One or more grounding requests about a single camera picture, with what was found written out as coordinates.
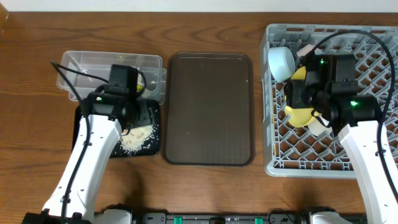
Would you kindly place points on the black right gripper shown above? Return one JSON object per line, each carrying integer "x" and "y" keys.
{"x": 294, "y": 96}

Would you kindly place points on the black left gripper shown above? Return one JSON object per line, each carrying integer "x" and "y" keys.
{"x": 144, "y": 109}

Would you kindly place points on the green snack wrapper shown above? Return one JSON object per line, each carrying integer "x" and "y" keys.
{"x": 140, "y": 87}

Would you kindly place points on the white rice bowl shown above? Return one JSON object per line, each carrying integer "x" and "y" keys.
{"x": 306, "y": 49}

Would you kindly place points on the pile of rice grains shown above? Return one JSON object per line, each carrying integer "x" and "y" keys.
{"x": 133, "y": 141}

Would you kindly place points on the light blue bowl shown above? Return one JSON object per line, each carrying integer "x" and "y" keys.
{"x": 281, "y": 63}

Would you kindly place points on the yellow plate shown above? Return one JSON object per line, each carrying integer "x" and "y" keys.
{"x": 299, "y": 117}

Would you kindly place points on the white green cup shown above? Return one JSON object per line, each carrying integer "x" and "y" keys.
{"x": 316, "y": 128}

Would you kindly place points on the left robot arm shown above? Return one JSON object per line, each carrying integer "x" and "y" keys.
{"x": 73, "y": 201}

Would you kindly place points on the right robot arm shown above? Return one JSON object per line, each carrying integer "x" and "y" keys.
{"x": 364, "y": 139}

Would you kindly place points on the black waste tray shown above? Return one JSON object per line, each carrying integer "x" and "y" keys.
{"x": 149, "y": 146}

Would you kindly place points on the clear plastic waste bin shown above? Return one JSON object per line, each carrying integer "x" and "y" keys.
{"x": 88, "y": 70}

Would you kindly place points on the grey plastic dishwasher rack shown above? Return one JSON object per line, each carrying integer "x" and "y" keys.
{"x": 296, "y": 152}

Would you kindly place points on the dark brown serving tray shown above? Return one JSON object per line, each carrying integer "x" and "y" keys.
{"x": 209, "y": 110}

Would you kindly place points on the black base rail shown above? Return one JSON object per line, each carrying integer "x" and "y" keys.
{"x": 217, "y": 218}

